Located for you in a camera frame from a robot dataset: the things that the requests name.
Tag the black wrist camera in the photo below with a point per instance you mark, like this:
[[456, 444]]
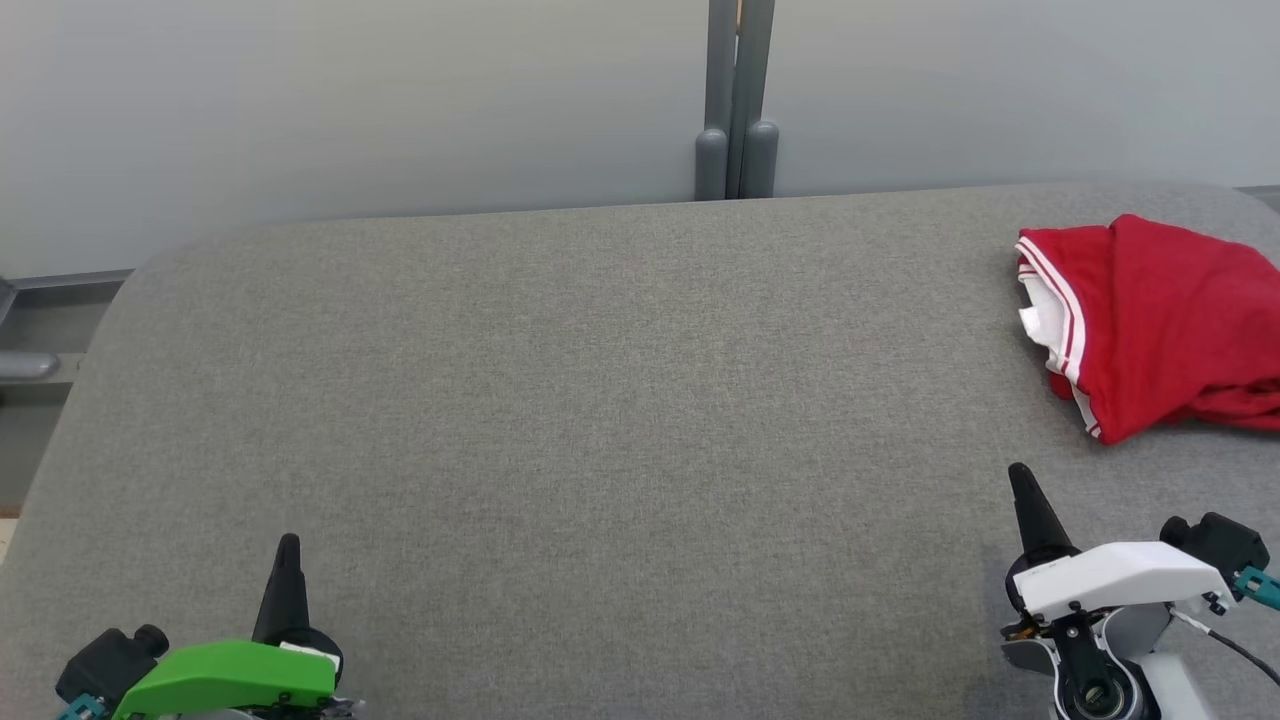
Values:
[[105, 665], [1215, 545]]

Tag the red Bulls jersey white sleeves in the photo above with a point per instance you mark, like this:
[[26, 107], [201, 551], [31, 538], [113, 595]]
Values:
[[1160, 310]]

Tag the grey partition post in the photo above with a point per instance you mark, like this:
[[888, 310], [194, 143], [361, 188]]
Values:
[[737, 100]]

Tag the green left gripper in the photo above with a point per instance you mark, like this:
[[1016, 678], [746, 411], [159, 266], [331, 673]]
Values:
[[230, 680]]

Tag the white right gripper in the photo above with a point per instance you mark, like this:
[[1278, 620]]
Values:
[[1120, 580]]

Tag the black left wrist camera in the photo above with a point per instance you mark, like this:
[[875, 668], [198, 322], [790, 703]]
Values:
[[105, 665]]

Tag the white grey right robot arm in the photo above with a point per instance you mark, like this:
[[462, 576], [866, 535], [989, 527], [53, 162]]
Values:
[[1170, 690]]

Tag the grey metal cart frame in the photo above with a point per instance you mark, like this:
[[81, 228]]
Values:
[[25, 365]]

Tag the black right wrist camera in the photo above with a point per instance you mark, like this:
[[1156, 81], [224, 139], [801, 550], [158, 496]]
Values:
[[1215, 545]]

